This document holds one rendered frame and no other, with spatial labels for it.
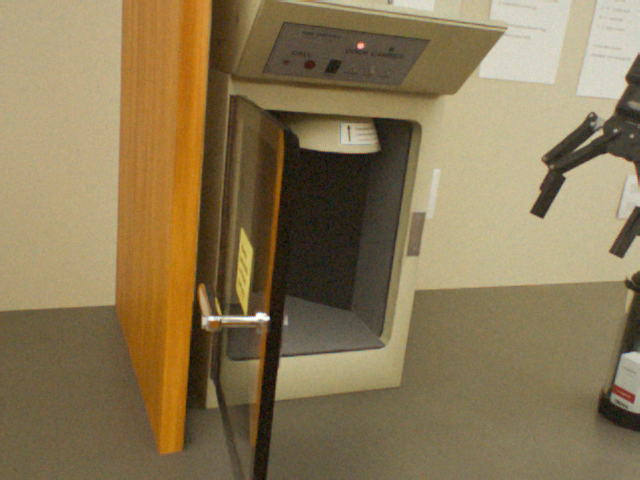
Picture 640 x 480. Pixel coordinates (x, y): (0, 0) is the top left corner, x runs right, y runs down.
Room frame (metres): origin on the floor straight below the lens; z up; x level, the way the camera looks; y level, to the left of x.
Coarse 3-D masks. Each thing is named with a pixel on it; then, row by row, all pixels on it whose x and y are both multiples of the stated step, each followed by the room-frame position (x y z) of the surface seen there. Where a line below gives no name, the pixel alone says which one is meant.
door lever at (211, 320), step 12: (204, 288) 0.65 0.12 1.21; (204, 300) 0.62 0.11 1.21; (216, 300) 0.62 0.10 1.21; (204, 312) 0.60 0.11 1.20; (216, 312) 0.59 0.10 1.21; (204, 324) 0.58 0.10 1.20; (216, 324) 0.58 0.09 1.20; (228, 324) 0.59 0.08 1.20; (240, 324) 0.59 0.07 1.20; (252, 324) 0.59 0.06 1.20
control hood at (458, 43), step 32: (256, 0) 0.78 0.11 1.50; (288, 0) 0.77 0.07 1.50; (320, 0) 0.79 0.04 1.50; (352, 0) 0.80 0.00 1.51; (256, 32) 0.79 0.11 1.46; (384, 32) 0.84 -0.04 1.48; (416, 32) 0.86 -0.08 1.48; (448, 32) 0.87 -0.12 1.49; (480, 32) 0.88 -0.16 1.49; (256, 64) 0.83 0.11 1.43; (416, 64) 0.90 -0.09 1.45; (448, 64) 0.92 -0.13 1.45
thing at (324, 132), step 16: (288, 112) 0.98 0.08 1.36; (304, 112) 0.97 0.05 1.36; (304, 128) 0.96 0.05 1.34; (320, 128) 0.95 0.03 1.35; (336, 128) 0.96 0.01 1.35; (352, 128) 0.97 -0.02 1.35; (368, 128) 0.99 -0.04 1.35; (304, 144) 0.95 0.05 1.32; (320, 144) 0.94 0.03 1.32; (336, 144) 0.95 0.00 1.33; (352, 144) 0.96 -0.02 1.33; (368, 144) 0.98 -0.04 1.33
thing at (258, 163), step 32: (256, 128) 0.69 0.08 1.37; (288, 128) 0.58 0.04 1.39; (256, 160) 0.67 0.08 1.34; (288, 160) 0.56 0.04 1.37; (256, 192) 0.66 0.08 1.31; (288, 192) 0.56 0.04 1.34; (256, 224) 0.65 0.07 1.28; (256, 256) 0.63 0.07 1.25; (224, 288) 0.82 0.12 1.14; (256, 288) 0.62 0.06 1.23; (224, 352) 0.78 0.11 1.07; (256, 352) 0.59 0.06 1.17; (224, 384) 0.76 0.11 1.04; (256, 384) 0.58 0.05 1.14; (224, 416) 0.74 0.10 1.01; (256, 416) 0.57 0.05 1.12; (256, 448) 0.56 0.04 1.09
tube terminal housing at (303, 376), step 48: (384, 0) 0.95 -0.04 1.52; (288, 96) 0.90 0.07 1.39; (336, 96) 0.92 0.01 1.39; (384, 96) 0.96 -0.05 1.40; (432, 96) 0.99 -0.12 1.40; (432, 144) 0.99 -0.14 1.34; (192, 336) 0.96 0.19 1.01; (384, 336) 1.01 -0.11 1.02; (288, 384) 0.91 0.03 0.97; (336, 384) 0.95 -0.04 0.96; (384, 384) 0.98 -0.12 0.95
